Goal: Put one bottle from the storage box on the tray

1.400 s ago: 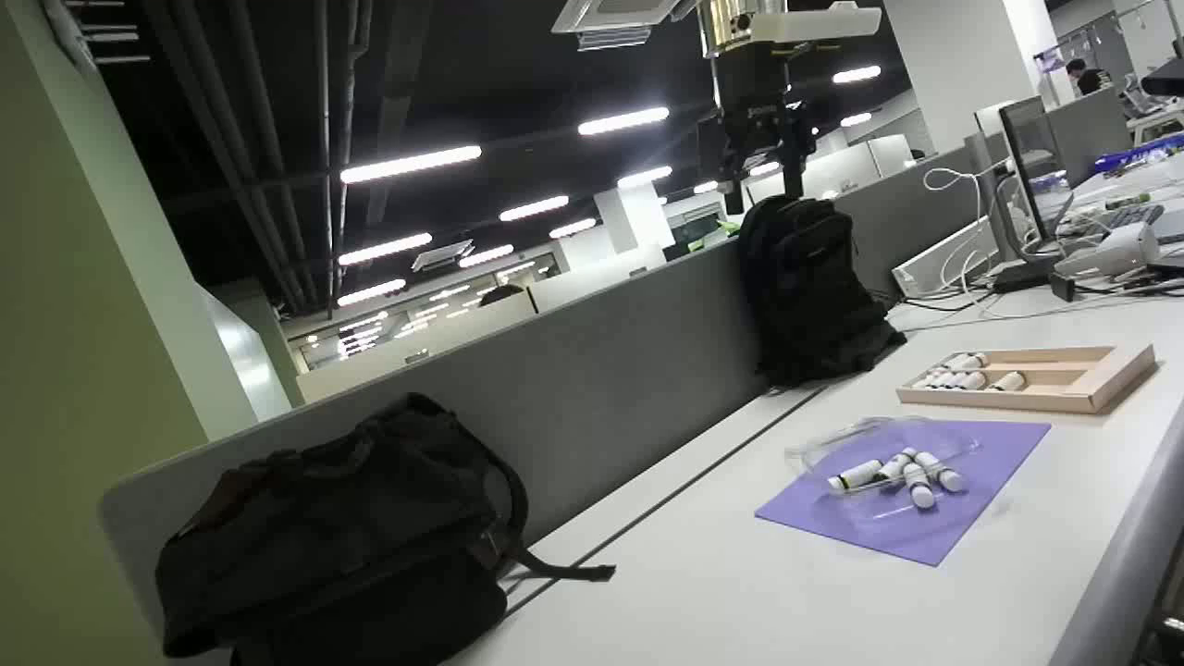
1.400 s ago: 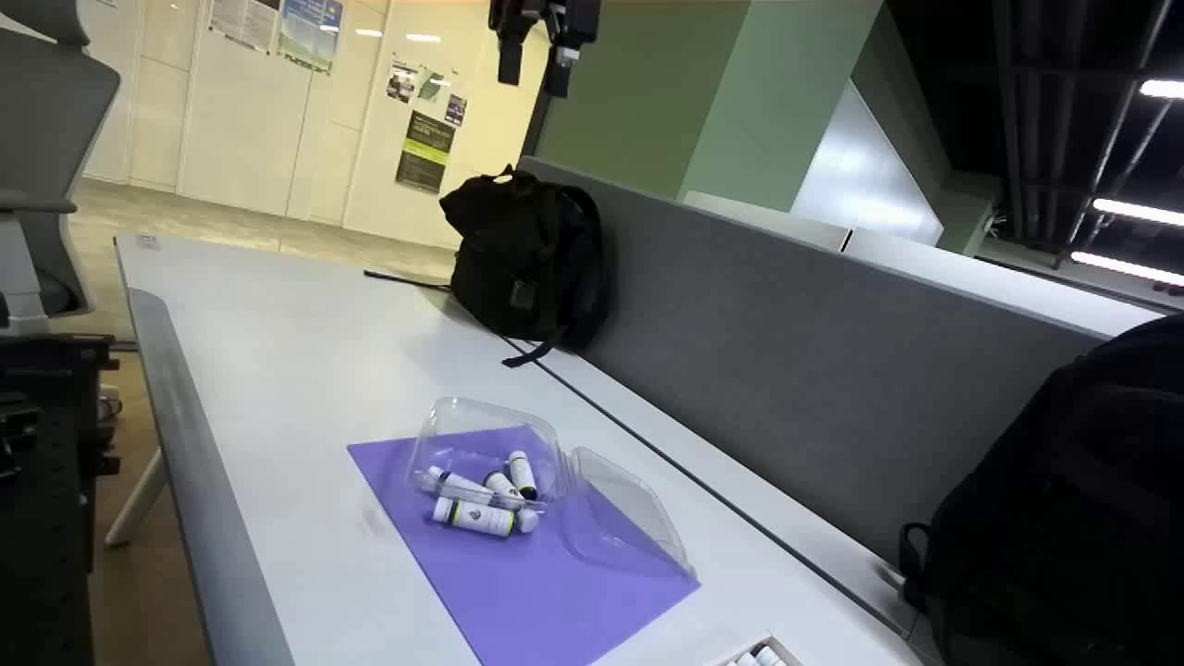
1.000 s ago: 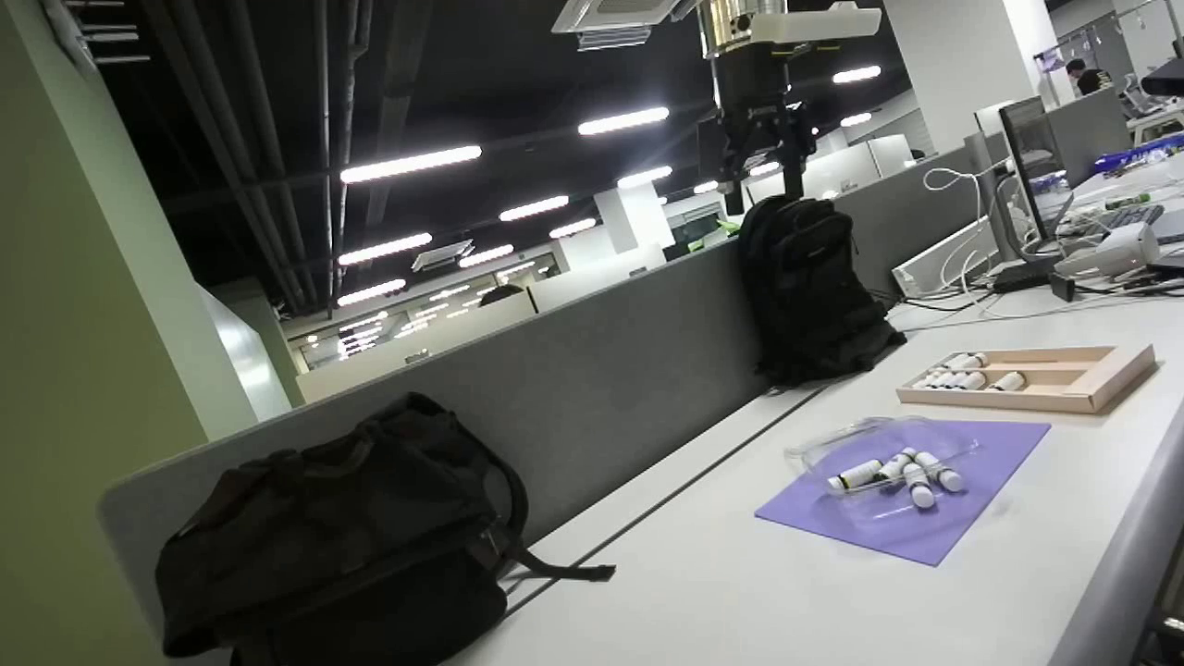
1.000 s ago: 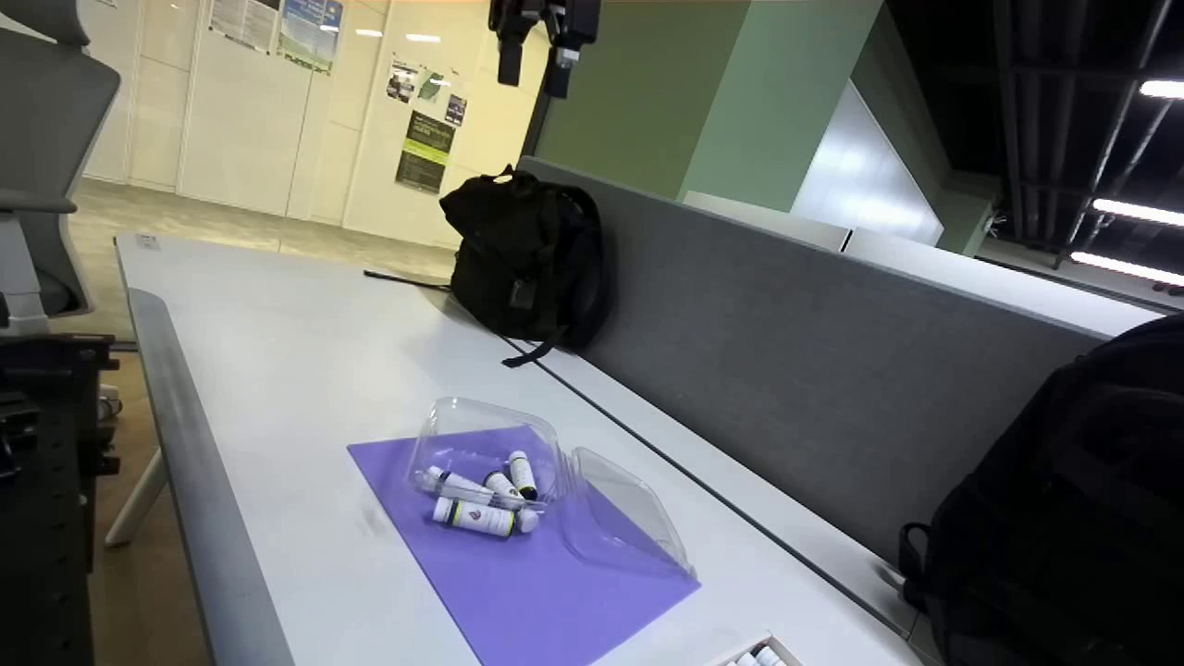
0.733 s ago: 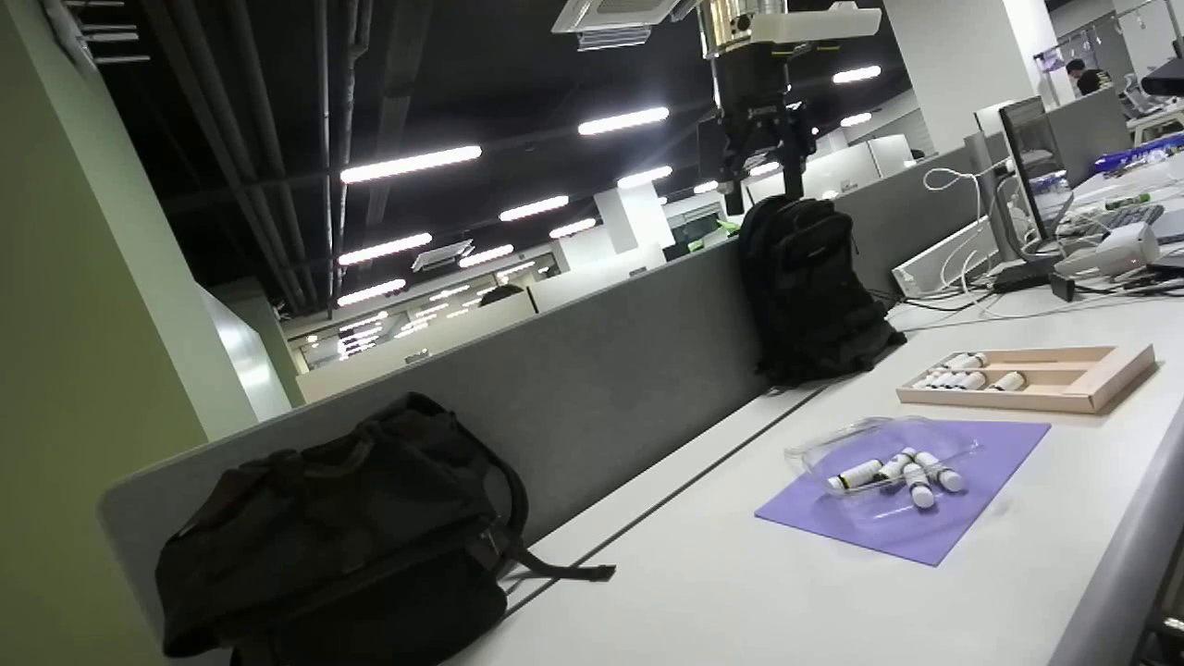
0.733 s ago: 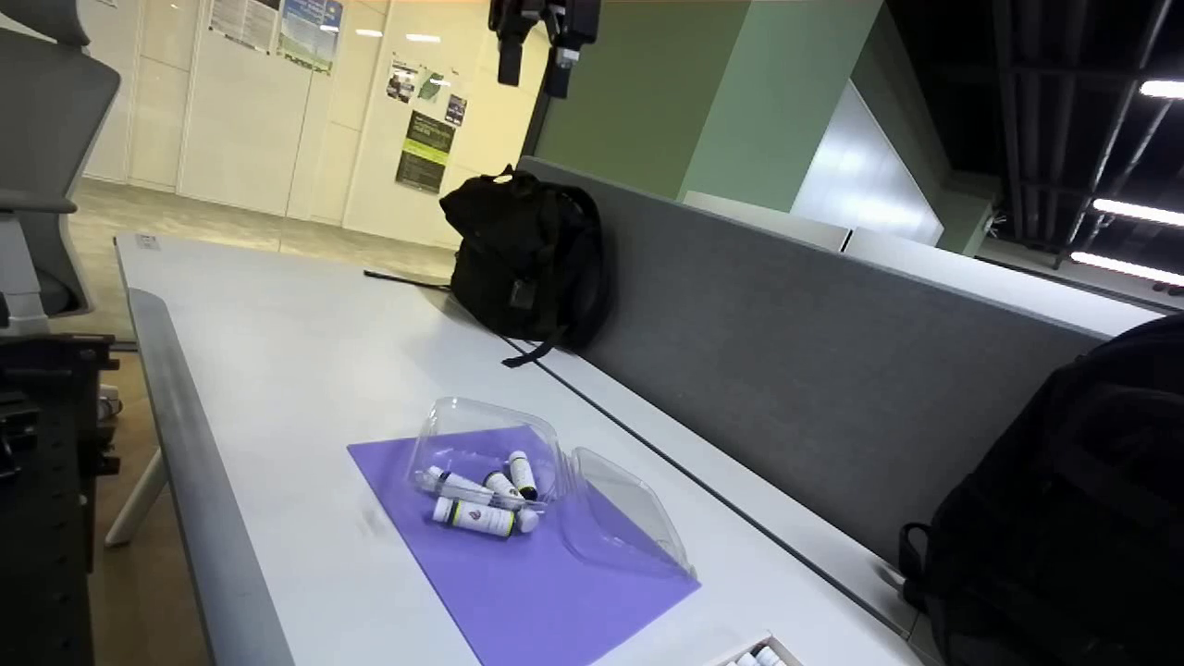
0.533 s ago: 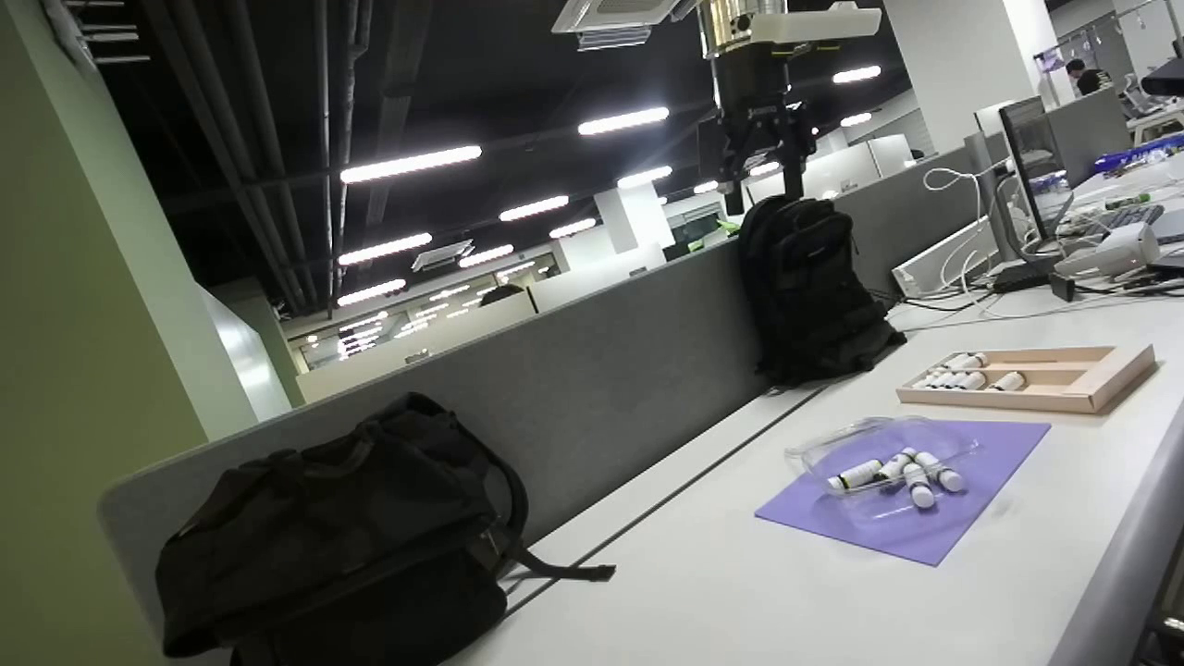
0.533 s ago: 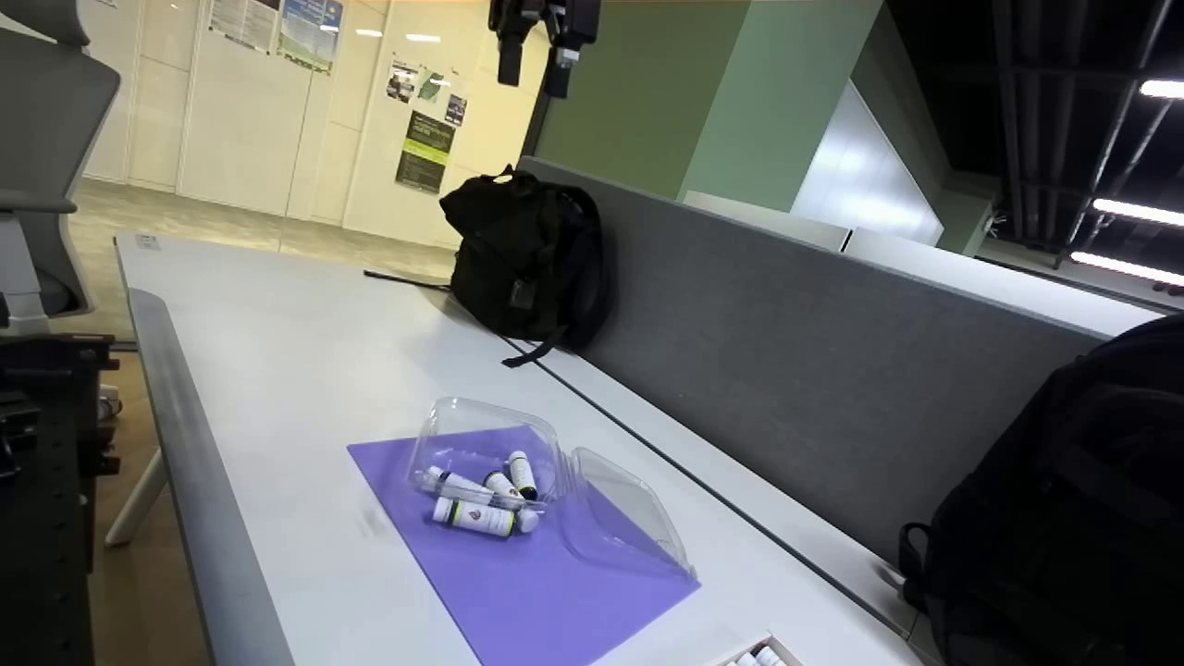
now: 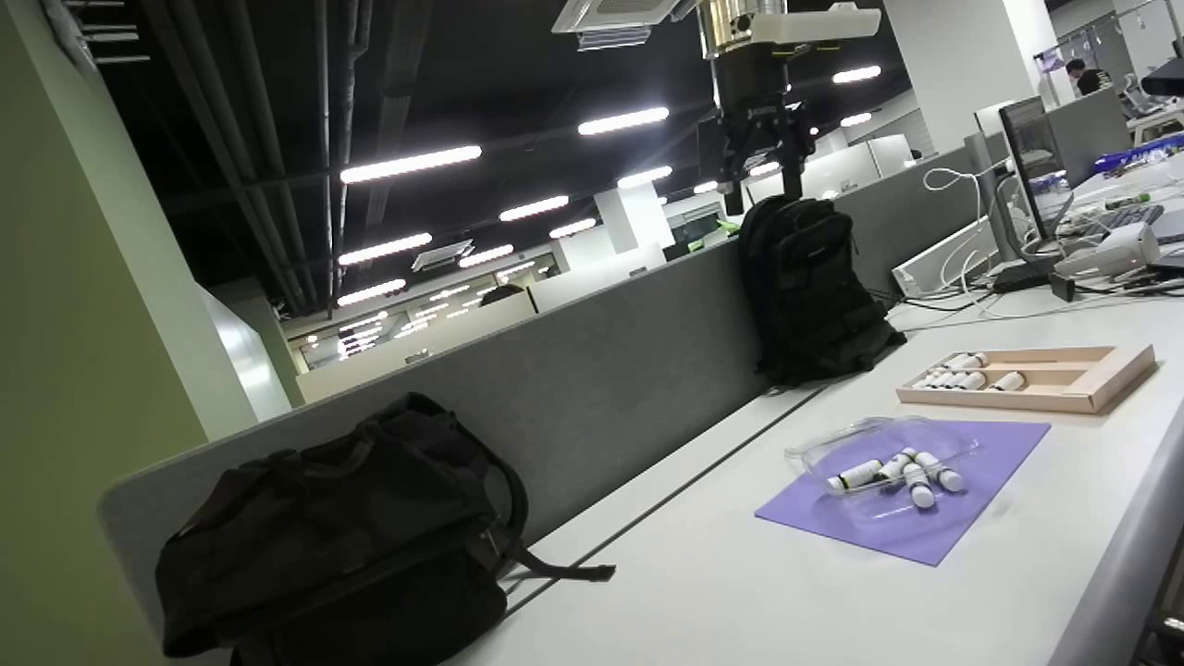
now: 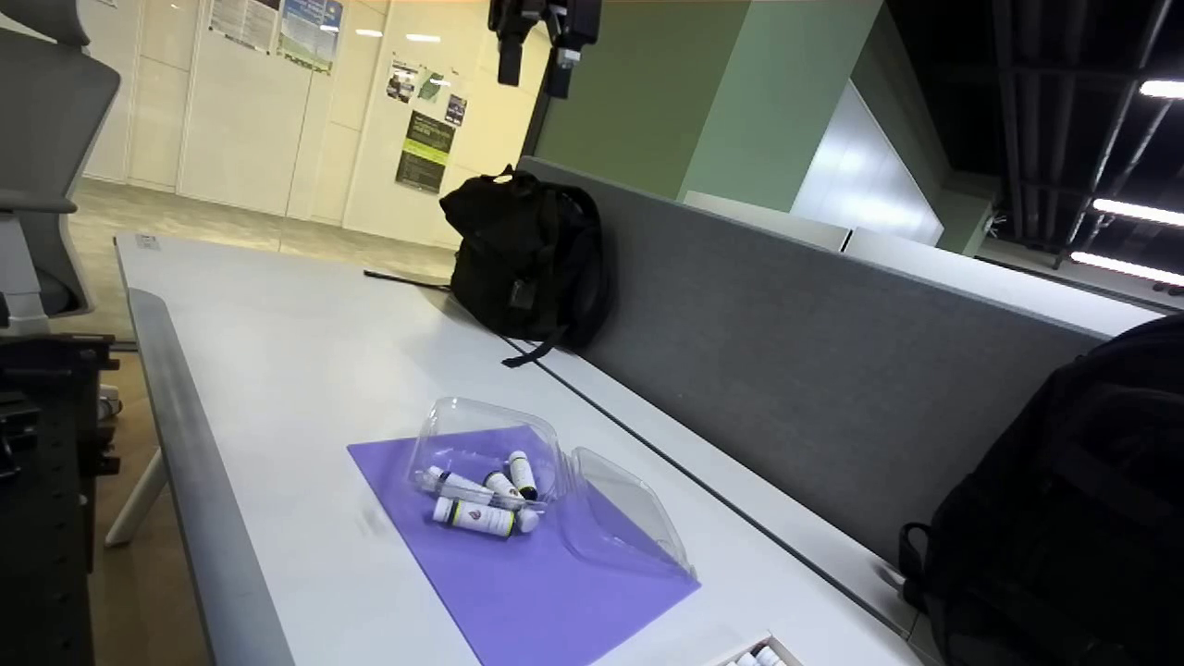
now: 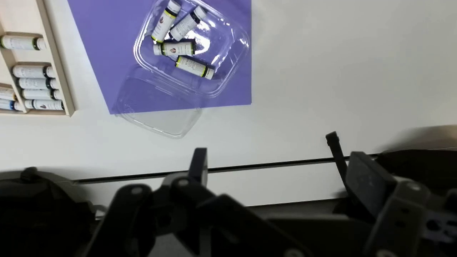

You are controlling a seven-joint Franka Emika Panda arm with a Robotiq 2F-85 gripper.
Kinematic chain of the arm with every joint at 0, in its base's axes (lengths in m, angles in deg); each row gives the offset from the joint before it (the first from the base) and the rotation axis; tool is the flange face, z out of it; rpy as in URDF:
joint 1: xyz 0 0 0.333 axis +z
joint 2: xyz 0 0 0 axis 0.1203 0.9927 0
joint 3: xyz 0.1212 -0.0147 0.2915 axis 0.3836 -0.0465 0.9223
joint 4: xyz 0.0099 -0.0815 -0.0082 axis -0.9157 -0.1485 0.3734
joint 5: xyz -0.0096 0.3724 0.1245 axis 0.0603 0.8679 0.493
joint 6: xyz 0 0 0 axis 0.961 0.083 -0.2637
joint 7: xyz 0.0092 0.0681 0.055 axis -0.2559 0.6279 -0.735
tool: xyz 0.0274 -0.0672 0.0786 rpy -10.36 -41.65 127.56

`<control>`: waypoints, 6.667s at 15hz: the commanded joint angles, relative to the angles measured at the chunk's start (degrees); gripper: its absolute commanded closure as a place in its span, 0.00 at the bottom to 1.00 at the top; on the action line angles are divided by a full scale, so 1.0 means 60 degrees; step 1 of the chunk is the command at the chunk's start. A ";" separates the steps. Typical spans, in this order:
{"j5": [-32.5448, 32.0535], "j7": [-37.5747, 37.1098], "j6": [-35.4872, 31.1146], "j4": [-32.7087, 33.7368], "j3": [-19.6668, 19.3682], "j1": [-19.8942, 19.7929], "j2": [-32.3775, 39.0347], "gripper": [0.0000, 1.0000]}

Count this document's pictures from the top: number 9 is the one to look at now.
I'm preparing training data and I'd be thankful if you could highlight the black duffel bag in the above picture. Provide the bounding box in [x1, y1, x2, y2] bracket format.
[152, 388, 617, 666]

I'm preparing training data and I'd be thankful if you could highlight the wooden tray with compartments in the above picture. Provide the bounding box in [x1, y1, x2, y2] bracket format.
[895, 341, 1163, 416]

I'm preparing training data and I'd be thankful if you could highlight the white keyboard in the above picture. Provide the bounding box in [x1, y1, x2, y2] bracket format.
[888, 215, 1008, 303]

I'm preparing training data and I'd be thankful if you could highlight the white cable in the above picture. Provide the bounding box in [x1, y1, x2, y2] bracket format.
[918, 160, 993, 229]

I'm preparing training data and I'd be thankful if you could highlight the computer monitor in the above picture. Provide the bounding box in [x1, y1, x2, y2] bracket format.
[995, 91, 1066, 255]

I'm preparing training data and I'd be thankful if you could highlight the grey computer screen back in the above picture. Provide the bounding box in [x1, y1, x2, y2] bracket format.
[1047, 86, 1135, 188]

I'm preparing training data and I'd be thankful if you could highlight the black backpack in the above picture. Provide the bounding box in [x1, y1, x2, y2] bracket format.
[734, 192, 911, 388]

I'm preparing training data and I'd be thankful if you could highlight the person in background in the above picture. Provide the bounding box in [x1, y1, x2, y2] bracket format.
[1062, 54, 1110, 102]

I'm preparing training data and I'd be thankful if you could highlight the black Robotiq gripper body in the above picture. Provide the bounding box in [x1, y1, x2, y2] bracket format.
[715, 49, 816, 140]

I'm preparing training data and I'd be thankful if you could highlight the ceiling air conditioner unit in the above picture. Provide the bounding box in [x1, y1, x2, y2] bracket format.
[549, 0, 697, 54]

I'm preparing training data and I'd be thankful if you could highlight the grey desk divider panel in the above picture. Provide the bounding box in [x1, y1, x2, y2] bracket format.
[101, 238, 773, 605]
[837, 143, 993, 308]

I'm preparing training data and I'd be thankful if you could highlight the purple mat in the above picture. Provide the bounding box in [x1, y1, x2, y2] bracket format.
[751, 415, 1056, 569]

